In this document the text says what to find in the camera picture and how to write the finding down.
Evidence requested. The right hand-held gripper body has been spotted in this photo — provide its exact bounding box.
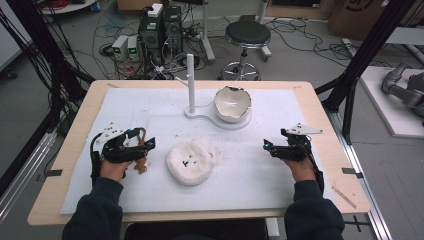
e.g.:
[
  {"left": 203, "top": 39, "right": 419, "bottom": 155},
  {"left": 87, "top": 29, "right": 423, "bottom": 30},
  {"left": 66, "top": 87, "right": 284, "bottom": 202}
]
[{"left": 271, "top": 122, "right": 324, "bottom": 162}]

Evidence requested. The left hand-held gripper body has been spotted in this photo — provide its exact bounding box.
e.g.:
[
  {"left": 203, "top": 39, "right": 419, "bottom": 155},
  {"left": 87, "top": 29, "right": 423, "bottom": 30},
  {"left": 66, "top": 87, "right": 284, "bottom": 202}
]
[{"left": 95, "top": 122, "right": 148, "bottom": 165}]

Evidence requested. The brown bear keychain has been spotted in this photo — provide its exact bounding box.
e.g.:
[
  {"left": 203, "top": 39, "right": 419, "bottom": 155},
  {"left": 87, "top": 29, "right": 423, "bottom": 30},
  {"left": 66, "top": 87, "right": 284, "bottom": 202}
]
[{"left": 133, "top": 127, "right": 152, "bottom": 175}]

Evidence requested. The person's left hand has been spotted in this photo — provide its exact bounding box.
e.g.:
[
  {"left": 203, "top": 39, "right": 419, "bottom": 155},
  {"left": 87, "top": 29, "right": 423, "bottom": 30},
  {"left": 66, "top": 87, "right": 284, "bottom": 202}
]
[{"left": 99, "top": 159, "right": 134, "bottom": 183}]

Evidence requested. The person's right hand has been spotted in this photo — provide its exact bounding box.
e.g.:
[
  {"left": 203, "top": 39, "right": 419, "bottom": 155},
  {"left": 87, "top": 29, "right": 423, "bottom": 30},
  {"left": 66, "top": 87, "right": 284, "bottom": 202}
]
[{"left": 282, "top": 156, "right": 318, "bottom": 183}]

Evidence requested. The white foam table mat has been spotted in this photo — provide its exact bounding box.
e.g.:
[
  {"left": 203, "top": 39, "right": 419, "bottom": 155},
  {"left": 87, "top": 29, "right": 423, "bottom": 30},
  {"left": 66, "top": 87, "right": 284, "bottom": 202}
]
[{"left": 59, "top": 86, "right": 337, "bottom": 216}]

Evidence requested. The wooden table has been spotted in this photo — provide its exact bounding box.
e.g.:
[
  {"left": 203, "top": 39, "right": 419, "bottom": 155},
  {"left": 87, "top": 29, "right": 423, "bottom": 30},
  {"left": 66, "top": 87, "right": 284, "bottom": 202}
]
[{"left": 26, "top": 79, "right": 372, "bottom": 227}]

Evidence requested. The white fluffy plush pad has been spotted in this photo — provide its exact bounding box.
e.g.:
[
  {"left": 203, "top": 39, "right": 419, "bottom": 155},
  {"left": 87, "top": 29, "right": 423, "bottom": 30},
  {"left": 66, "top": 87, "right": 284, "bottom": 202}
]
[{"left": 166, "top": 139, "right": 217, "bottom": 187}]

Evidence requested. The black tape strip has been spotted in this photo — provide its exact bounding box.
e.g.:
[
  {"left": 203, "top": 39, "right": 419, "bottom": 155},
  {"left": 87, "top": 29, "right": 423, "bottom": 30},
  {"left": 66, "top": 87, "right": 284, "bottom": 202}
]
[
  {"left": 35, "top": 168, "right": 64, "bottom": 183},
  {"left": 341, "top": 167, "right": 365, "bottom": 180}
]

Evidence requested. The white broken shell bowl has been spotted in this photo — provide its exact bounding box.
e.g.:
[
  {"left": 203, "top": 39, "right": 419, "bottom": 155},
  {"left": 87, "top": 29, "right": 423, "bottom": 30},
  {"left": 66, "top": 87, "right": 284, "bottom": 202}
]
[{"left": 213, "top": 85, "right": 253, "bottom": 123}]

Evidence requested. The thin wooden stick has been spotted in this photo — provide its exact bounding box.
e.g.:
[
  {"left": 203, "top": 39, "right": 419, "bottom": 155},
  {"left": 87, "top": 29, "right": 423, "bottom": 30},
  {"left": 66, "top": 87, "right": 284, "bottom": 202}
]
[{"left": 331, "top": 185, "right": 358, "bottom": 210}]

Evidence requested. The white stand with pole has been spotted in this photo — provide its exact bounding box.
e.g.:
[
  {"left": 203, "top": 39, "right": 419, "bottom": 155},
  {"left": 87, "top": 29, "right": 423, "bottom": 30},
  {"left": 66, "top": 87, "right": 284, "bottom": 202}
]
[{"left": 174, "top": 53, "right": 253, "bottom": 131}]

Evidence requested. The grey power supply unit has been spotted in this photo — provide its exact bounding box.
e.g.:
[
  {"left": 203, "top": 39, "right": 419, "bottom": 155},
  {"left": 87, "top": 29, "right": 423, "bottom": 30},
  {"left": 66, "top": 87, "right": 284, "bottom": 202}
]
[
  {"left": 126, "top": 34, "right": 140, "bottom": 62},
  {"left": 111, "top": 34, "right": 130, "bottom": 62}
]

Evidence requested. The white floor board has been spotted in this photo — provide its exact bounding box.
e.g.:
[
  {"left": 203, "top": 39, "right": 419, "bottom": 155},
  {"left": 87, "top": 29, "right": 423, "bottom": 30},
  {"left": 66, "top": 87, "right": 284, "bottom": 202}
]
[{"left": 359, "top": 65, "right": 424, "bottom": 140}]

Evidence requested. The black computer tower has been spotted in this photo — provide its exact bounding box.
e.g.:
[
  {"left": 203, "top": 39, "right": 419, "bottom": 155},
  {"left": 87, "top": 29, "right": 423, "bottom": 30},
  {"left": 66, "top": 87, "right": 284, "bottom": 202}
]
[
  {"left": 162, "top": 5, "right": 184, "bottom": 56},
  {"left": 137, "top": 3, "right": 165, "bottom": 66}
]

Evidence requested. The black round stool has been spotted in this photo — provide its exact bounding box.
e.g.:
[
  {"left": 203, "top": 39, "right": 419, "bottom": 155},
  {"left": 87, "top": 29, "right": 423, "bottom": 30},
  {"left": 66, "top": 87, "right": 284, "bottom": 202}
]
[{"left": 217, "top": 14, "right": 272, "bottom": 82}]

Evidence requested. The white metal stand leg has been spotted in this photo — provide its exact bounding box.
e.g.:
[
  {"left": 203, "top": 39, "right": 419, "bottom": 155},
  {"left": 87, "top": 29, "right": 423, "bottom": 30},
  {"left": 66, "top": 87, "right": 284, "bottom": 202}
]
[{"left": 199, "top": 0, "right": 217, "bottom": 65}]

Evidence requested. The cardboard box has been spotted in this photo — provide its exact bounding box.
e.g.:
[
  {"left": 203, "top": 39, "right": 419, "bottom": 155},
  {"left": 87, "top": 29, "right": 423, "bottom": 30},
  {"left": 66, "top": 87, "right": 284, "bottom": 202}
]
[{"left": 327, "top": 0, "right": 416, "bottom": 42}]

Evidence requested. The white round table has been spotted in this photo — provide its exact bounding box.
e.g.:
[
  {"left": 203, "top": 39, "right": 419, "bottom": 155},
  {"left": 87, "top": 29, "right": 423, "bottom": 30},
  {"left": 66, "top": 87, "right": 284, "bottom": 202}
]
[{"left": 39, "top": 0, "right": 98, "bottom": 16}]

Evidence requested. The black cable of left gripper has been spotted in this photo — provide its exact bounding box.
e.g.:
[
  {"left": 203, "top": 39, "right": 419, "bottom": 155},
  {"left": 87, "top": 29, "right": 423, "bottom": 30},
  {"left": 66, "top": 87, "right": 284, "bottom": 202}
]
[{"left": 89, "top": 132, "right": 104, "bottom": 186}]

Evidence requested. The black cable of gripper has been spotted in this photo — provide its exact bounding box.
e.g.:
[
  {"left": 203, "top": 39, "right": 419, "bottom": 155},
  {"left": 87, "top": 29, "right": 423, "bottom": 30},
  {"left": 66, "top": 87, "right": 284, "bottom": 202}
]
[
  {"left": 299, "top": 141, "right": 326, "bottom": 197},
  {"left": 89, "top": 132, "right": 104, "bottom": 186}
]

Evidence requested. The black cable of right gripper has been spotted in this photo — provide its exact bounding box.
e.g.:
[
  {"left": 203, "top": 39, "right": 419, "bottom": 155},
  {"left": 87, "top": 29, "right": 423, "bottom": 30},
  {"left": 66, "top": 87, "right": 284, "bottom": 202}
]
[{"left": 299, "top": 141, "right": 326, "bottom": 197}]

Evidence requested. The aluminium rail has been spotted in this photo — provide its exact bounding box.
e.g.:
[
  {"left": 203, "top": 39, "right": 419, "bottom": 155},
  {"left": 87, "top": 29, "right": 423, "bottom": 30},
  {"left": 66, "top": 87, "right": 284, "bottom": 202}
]
[
  {"left": 325, "top": 108, "right": 395, "bottom": 240},
  {"left": 0, "top": 129, "right": 58, "bottom": 223}
]

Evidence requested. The tangle of floor cables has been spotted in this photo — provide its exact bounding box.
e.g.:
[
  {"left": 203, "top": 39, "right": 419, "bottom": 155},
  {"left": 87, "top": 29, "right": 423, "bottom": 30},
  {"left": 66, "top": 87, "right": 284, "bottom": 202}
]
[{"left": 89, "top": 6, "right": 394, "bottom": 81}]

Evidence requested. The black frame post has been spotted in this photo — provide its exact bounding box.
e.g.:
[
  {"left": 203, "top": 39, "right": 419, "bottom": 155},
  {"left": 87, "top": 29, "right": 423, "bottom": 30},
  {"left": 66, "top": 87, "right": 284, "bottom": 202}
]
[
  {"left": 0, "top": 0, "right": 96, "bottom": 141},
  {"left": 314, "top": 0, "right": 418, "bottom": 145}
]

